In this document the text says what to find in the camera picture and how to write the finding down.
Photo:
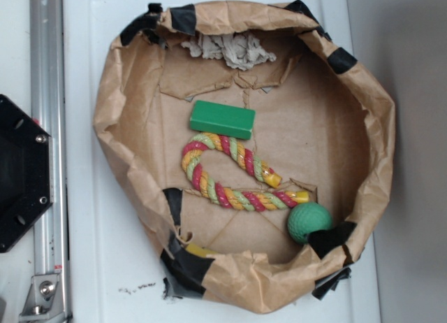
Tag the red yellow green rope toy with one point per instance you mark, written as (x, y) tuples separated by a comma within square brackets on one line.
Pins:
[(247, 161)]

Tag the green dimpled rubber ball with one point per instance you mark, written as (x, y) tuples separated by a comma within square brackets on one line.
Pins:
[(306, 218)]

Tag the crumpled grey paper wad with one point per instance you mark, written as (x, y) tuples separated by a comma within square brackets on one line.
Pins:
[(239, 51)]

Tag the brown paper bag bin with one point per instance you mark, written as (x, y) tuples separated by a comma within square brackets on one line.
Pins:
[(323, 123)]

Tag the green wooden block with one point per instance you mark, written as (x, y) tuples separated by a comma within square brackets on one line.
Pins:
[(222, 119)]

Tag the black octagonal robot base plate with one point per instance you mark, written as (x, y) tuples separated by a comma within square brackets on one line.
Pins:
[(26, 191)]

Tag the metal corner bracket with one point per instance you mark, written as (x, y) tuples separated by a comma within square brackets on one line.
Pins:
[(44, 300)]

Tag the yellow block under bag rim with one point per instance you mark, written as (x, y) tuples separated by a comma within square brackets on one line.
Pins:
[(202, 252)]

